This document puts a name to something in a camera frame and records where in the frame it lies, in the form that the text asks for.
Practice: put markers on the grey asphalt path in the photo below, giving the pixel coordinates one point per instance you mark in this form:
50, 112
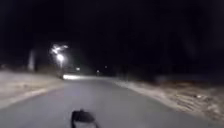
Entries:
116, 103

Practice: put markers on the street lamp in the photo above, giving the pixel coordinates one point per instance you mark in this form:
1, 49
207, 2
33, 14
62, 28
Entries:
60, 57

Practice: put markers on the robot's own part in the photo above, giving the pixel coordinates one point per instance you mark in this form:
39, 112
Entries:
83, 119

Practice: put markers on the pale tree trunk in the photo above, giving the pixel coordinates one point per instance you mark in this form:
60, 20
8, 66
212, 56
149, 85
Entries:
31, 60

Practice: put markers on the dry grass verge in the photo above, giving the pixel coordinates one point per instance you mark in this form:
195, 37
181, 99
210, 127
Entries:
190, 96

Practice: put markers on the pale bare ground strip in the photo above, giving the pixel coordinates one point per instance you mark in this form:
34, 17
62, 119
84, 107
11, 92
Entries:
20, 85

